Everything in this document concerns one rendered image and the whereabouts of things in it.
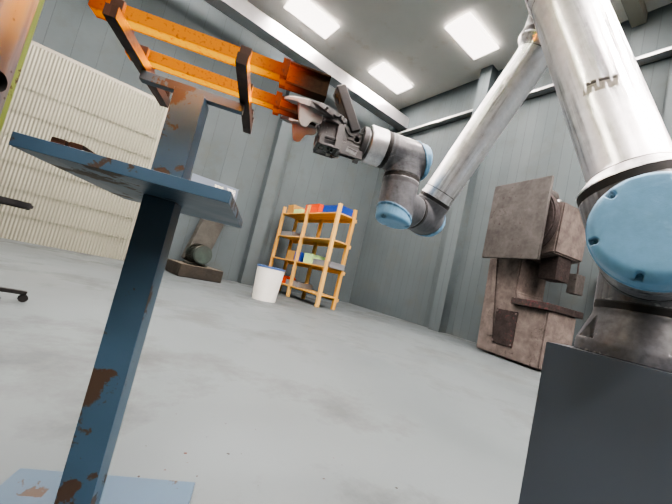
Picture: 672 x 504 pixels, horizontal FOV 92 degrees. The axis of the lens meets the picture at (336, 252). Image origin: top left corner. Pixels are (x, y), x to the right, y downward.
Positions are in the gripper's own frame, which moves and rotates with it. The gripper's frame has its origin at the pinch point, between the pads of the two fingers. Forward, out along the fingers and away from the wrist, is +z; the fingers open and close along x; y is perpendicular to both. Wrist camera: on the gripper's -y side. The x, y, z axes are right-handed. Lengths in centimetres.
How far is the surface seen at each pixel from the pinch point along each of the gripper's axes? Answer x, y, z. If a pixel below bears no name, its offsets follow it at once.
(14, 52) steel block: -24.7, 17.5, 33.8
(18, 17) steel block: -25.7, 13.4, 33.8
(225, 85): -1.5, 0.9, 13.4
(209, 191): -20.2, 27.3, 8.0
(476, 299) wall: 543, 6, -489
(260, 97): -1.5, 0.8, 5.9
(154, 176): -20.0, 27.3, 16.0
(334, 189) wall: 882, -234, -188
